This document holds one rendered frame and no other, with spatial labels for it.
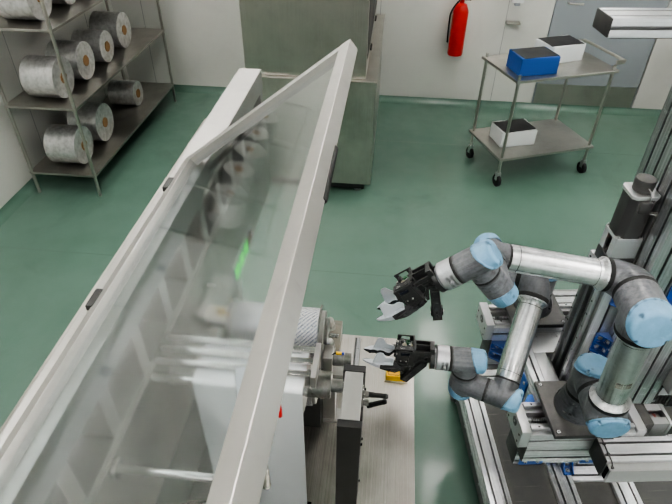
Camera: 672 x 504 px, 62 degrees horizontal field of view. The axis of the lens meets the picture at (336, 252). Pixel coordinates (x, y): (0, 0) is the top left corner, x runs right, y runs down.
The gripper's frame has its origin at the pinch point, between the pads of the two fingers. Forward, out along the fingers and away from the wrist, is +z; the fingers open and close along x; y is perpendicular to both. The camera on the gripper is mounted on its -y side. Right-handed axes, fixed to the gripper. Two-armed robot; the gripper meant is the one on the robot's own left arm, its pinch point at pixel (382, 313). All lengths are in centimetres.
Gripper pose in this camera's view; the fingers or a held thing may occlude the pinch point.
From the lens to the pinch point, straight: 152.3
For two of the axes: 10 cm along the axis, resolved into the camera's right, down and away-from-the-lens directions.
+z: -7.7, 4.5, 4.6
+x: -1.0, 6.2, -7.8
